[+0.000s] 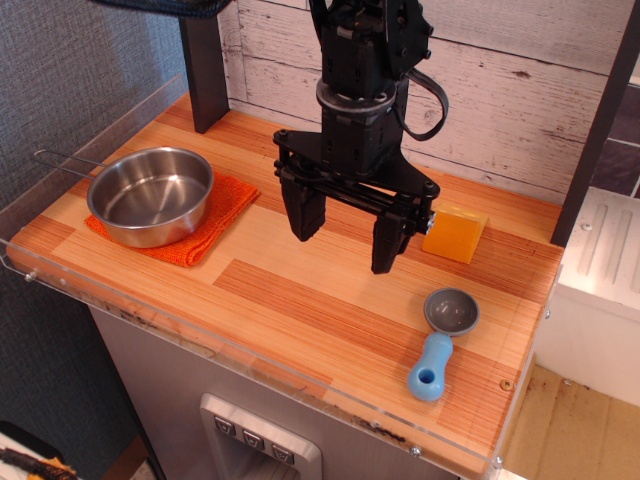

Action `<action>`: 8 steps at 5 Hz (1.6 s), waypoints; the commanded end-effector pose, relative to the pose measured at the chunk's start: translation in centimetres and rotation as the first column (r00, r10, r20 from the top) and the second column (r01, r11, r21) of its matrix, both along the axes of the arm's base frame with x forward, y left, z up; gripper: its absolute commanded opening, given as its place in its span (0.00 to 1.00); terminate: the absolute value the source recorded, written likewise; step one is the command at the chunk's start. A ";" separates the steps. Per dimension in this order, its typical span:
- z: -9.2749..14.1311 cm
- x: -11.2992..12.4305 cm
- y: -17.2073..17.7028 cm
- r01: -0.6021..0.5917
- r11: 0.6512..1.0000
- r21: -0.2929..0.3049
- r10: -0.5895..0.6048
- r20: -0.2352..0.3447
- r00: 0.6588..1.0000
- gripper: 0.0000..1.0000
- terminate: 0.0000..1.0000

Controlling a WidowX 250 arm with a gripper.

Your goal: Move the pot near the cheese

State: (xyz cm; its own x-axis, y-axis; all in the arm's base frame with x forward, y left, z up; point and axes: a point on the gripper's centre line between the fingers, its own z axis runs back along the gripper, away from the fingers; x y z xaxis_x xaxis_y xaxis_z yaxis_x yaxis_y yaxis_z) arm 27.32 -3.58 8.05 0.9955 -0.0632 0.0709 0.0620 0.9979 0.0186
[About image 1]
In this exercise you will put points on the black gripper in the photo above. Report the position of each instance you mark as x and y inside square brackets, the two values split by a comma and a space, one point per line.
[356, 158]

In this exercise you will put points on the stainless steel pot with handle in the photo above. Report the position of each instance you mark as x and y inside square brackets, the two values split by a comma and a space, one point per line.
[147, 199]

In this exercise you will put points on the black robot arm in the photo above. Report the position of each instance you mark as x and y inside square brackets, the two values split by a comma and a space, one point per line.
[370, 50]

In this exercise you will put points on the yellow cheese block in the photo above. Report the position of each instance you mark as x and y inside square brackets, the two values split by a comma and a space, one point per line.
[455, 233]

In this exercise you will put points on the clear acrylic table guard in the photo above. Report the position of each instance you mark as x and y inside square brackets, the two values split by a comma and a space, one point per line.
[311, 317]

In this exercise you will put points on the orange knitted cloth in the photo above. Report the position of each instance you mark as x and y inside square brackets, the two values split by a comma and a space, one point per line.
[230, 197]

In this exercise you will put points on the blue grey toy scoop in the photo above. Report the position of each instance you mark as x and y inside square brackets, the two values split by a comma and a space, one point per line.
[450, 312]

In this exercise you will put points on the grey cabinet front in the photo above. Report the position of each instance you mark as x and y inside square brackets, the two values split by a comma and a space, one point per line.
[165, 382]

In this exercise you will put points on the silver dispenser panel with buttons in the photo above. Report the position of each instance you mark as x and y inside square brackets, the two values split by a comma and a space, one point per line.
[247, 446]

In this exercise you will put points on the white plastic cabinet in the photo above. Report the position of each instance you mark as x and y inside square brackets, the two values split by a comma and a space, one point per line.
[590, 329]

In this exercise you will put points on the black yellow object bottom left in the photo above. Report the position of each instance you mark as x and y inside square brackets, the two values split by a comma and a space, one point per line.
[51, 469]

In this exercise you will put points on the dark right shelf post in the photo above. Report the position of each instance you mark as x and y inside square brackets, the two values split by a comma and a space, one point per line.
[610, 101]

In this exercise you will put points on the dark shelf post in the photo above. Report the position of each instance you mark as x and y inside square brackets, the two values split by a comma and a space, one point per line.
[202, 50]
[610, 101]

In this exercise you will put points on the dark left shelf post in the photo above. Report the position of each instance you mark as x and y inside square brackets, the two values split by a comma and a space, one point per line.
[202, 50]

